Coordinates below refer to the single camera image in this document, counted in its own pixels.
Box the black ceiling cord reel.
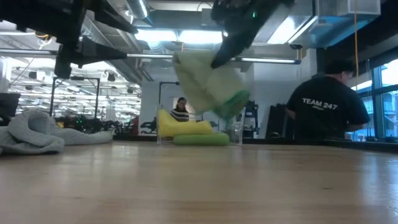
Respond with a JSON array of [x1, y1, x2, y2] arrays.
[[34, 30, 53, 42]]

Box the long ceiling light bar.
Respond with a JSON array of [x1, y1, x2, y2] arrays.
[[239, 57, 302, 65], [0, 48, 174, 60]]

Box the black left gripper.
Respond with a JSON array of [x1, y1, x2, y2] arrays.
[[54, 30, 128, 80]]

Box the pale green microfiber towel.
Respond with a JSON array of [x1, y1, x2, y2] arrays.
[[172, 51, 251, 121]]

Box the black metal stand frame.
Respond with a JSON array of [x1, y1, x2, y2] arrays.
[[49, 76, 101, 118], [158, 81, 181, 106]]

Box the person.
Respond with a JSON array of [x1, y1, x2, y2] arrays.
[[169, 96, 190, 123], [285, 58, 371, 141]]

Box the bright green microfiber towel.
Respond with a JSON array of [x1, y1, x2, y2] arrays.
[[173, 132, 231, 146]]

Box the black aluminium table frame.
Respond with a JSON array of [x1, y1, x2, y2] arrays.
[[112, 133, 398, 153]]

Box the silver ventilation duct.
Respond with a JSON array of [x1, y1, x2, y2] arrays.
[[80, 0, 150, 85]]

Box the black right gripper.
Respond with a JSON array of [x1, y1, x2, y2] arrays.
[[210, 0, 296, 70]]

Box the black shelf cart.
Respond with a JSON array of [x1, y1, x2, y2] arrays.
[[244, 99, 259, 139]]

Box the clear plastic bin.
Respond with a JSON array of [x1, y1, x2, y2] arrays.
[[155, 104, 246, 146]]

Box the black leaning panels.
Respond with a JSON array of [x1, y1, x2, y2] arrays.
[[266, 104, 290, 139]]

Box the grey microfiber towel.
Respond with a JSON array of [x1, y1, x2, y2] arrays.
[[0, 109, 113, 156]]

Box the yellow microfiber towel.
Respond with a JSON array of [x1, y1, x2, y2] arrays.
[[158, 108, 215, 138]]

